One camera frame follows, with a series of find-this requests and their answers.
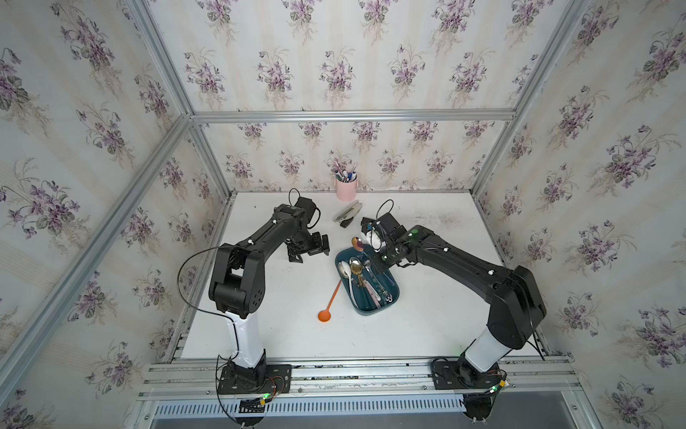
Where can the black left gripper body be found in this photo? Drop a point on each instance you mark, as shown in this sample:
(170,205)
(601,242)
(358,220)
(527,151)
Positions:
(308,243)

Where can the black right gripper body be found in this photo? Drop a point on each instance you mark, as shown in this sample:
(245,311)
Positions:
(385,255)

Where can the iridescent rainbow metal spoon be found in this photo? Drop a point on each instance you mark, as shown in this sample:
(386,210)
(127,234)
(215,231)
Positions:
(360,245)

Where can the steel spoon green handle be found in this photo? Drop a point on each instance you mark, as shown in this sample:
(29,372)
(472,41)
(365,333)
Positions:
(386,295)

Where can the teal plastic storage box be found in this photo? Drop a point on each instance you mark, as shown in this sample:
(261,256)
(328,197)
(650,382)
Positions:
(366,305)

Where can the white plastic spoon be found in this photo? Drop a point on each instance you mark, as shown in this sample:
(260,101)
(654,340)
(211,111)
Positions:
(345,269)

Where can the orange plastic spoon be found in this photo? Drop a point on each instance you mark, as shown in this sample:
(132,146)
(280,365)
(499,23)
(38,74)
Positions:
(325,315)

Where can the steel spoon pink handle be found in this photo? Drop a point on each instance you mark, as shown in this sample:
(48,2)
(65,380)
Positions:
(376,298)

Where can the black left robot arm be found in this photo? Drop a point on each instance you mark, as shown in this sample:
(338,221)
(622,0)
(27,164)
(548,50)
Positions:
(238,281)

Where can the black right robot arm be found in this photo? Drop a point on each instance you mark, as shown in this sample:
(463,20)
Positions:
(516,307)

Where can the pink pen cup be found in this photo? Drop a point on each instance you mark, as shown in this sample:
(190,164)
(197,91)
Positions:
(346,191)

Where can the pens in cup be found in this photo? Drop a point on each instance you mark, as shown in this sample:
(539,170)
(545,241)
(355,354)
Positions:
(344,175)

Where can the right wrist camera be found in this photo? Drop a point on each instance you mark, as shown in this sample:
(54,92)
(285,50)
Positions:
(381,232)

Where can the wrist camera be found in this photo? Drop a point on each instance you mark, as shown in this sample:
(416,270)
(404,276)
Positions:
(308,212)
(381,232)

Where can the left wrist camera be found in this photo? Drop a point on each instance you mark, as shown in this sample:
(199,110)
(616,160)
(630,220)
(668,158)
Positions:
(308,212)

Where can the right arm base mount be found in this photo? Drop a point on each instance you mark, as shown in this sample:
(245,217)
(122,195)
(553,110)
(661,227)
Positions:
(461,375)

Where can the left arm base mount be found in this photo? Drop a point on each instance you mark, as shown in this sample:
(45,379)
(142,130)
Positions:
(235,380)

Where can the white slotted cable duct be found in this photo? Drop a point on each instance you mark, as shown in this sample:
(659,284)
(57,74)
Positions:
(286,407)

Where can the aluminium rail frame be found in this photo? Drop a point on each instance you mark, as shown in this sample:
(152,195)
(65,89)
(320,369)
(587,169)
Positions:
(196,379)

